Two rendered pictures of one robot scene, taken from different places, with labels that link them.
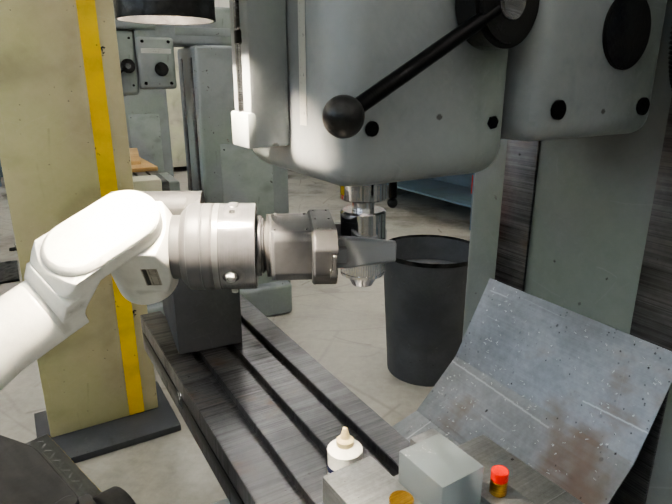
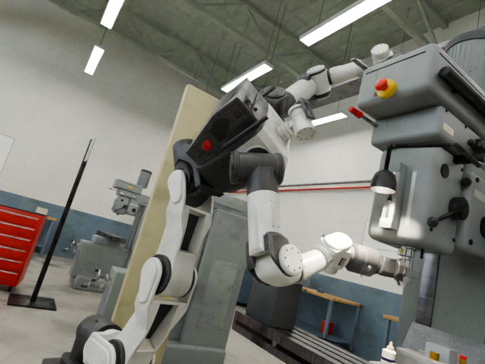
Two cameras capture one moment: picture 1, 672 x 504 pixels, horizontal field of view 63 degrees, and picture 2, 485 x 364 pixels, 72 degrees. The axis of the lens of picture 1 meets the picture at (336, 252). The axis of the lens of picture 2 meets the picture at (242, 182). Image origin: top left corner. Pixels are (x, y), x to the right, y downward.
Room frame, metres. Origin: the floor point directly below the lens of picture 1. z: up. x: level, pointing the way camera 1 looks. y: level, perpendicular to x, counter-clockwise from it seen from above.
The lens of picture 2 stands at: (-0.51, 0.53, 1.15)
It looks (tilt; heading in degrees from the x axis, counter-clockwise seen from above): 12 degrees up; 0
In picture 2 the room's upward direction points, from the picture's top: 15 degrees clockwise
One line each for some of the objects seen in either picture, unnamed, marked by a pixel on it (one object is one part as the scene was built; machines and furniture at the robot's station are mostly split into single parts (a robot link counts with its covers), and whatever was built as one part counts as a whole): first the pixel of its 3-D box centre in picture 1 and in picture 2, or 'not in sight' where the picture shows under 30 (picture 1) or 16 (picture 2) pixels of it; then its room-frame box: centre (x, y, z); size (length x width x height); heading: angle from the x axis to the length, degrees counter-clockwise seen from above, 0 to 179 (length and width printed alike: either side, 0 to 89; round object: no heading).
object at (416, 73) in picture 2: not in sight; (430, 107); (0.56, -0.04, 1.81); 0.47 x 0.26 x 0.16; 121
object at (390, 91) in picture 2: not in sight; (386, 89); (0.44, 0.17, 1.76); 0.06 x 0.02 x 0.06; 31
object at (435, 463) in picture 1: (439, 484); (440, 357); (0.44, -0.10, 1.03); 0.06 x 0.05 x 0.06; 33
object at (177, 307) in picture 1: (196, 280); (273, 297); (1.03, 0.28, 1.01); 0.22 x 0.12 x 0.20; 24
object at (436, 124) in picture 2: not in sight; (429, 144); (0.58, -0.07, 1.68); 0.34 x 0.24 x 0.10; 121
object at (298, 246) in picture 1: (275, 247); (376, 264); (0.55, 0.06, 1.23); 0.13 x 0.12 x 0.10; 6
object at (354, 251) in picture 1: (365, 252); (409, 272); (0.52, -0.03, 1.23); 0.06 x 0.02 x 0.03; 96
